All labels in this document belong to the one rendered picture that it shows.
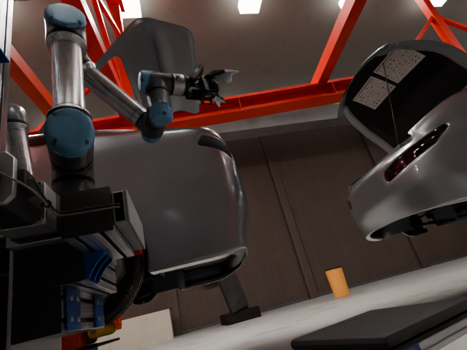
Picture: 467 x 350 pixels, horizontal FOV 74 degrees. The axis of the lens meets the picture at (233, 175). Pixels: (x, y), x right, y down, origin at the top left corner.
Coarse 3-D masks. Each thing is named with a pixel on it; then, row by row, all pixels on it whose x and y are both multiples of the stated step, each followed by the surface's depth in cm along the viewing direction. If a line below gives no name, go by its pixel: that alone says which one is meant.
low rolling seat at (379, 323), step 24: (384, 312) 96; (408, 312) 85; (432, 312) 77; (456, 312) 80; (312, 336) 87; (336, 336) 78; (360, 336) 71; (384, 336) 66; (408, 336) 68; (432, 336) 72; (456, 336) 75
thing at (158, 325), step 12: (156, 312) 854; (168, 312) 858; (132, 324) 834; (144, 324) 838; (156, 324) 842; (168, 324) 846; (108, 336) 815; (120, 336) 819; (132, 336) 822; (144, 336) 826; (156, 336) 830; (168, 336) 834; (108, 348) 804; (120, 348) 808; (132, 348) 811
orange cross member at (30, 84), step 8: (16, 56) 248; (16, 64) 246; (24, 64) 260; (16, 72) 253; (24, 72) 257; (32, 72) 271; (16, 80) 260; (24, 80) 262; (32, 80) 268; (24, 88) 270; (32, 88) 272; (40, 88) 281; (32, 96) 280; (40, 96) 282; (48, 96) 295; (40, 104) 292; (48, 104) 294
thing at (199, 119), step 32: (64, 0) 271; (96, 0) 379; (352, 0) 351; (416, 0) 629; (96, 32) 313; (448, 32) 580; (320, 64) 454; (256, 96) 463; (288, 96) 476; (320, 96) 465; (96, 128) 437; (128, 128) 426
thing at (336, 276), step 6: (330, 270) 774; (336, 270) 770; (342, 270) 779; (330, 276) 773; (336, 276) 765; (342, 276) 767; (330, 282) 774; (336, 282) 762; (342, 282) 761; (336, 288) 760; (342, 288) 755; (336, 294) 759; (342, 294) 751; (348, 294) 754
